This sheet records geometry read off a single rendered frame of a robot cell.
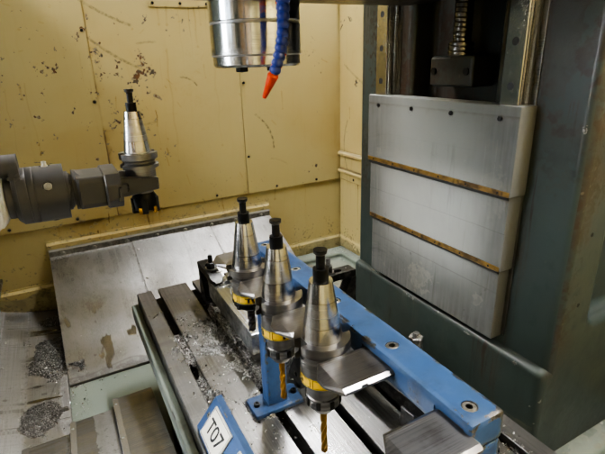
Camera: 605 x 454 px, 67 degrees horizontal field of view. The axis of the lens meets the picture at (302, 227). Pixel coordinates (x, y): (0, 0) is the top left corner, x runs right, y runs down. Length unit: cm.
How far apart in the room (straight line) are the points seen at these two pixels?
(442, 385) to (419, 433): 6
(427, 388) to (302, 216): 177
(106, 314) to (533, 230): 132
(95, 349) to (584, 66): 147
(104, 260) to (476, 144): 138
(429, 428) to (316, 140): 179
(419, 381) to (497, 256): 63
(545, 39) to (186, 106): 130
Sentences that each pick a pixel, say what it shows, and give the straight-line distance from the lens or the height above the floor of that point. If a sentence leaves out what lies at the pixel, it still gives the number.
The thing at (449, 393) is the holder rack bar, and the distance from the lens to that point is 46.
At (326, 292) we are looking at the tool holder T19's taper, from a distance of 48.
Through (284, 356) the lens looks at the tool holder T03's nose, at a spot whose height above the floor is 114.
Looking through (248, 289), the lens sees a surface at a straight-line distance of 64.
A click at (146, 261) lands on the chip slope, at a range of 185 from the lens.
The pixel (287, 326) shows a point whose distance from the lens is 55.
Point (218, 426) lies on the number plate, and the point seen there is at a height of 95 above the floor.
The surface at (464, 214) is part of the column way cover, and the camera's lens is 110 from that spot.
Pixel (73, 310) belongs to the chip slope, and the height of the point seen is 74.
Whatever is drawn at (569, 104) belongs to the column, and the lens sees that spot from 97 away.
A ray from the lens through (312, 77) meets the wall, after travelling 209.
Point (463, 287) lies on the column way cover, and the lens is 116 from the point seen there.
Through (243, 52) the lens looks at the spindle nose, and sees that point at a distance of 81.
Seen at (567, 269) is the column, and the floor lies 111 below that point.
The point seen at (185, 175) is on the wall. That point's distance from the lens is 192.
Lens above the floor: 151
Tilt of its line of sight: 20 degrees down
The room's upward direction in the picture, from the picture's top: 2 degrees counter-clockwise
